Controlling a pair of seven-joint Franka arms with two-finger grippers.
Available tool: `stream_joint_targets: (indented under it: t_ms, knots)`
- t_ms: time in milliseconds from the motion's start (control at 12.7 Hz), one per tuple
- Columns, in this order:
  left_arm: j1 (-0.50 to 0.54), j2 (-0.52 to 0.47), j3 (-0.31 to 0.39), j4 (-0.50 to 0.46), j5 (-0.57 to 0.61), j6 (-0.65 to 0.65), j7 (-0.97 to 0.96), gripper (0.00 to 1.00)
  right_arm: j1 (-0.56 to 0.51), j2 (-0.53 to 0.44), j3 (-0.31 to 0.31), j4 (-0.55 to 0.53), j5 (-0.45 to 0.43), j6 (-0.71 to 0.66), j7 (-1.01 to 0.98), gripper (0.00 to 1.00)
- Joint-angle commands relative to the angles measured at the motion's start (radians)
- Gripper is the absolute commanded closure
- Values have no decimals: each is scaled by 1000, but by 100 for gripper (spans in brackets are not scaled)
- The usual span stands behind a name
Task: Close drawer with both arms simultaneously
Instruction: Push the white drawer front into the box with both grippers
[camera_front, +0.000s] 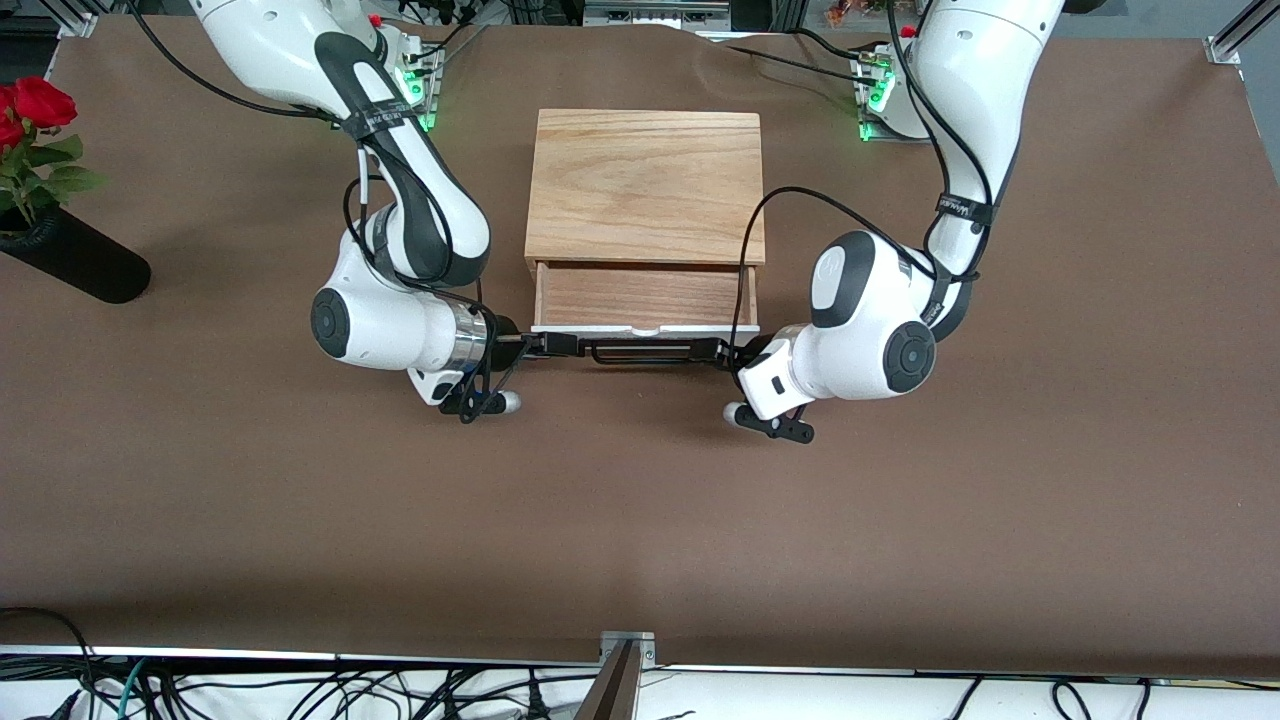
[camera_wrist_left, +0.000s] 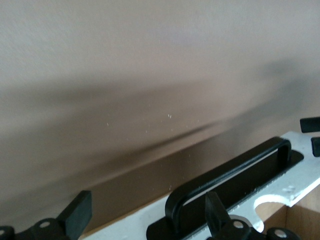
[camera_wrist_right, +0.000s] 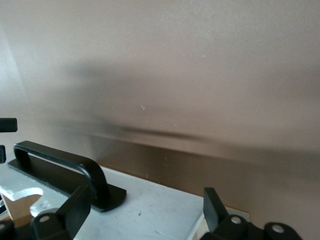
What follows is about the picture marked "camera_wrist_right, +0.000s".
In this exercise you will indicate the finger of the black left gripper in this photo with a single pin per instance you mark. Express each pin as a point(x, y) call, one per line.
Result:
point(7, 125)
point(2, 154)

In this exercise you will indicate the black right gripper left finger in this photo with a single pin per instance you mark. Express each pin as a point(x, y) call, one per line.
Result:
point(75, 212)

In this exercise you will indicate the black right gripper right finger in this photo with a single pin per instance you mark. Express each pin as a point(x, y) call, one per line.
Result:
point(212, 212)

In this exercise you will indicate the light wooden drawer cabinet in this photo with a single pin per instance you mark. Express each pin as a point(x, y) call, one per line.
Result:
point(18, 210)

